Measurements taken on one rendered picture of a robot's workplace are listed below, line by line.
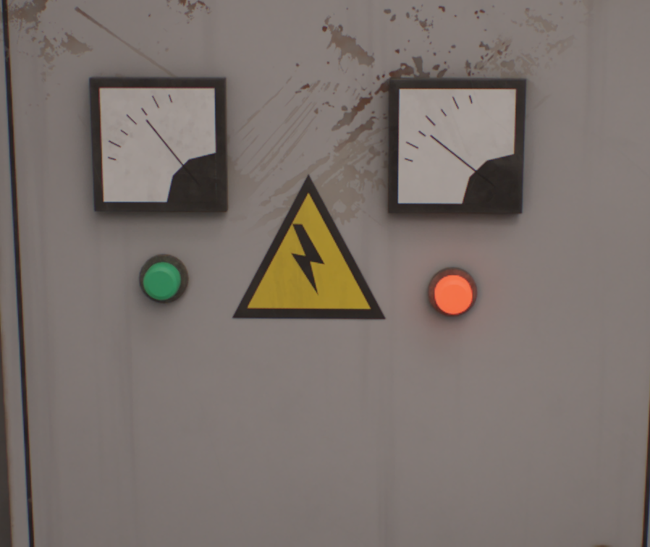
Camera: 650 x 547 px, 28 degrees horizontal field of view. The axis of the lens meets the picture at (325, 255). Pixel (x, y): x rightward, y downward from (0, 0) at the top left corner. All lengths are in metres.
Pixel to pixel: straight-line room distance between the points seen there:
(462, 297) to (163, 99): 0.21
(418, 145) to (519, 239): 0.09
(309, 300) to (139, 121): 0.15
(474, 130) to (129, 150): 0.21
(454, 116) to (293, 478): 0.25
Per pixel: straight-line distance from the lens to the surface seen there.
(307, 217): 0.80
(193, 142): 0.79
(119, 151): 0.80
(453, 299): 0.80
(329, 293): 0.81
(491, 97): 0.79
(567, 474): 0.86
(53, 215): 0.82
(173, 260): 0.81
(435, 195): 0.79
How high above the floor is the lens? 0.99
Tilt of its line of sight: 12 degrees down
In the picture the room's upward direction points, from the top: straight up
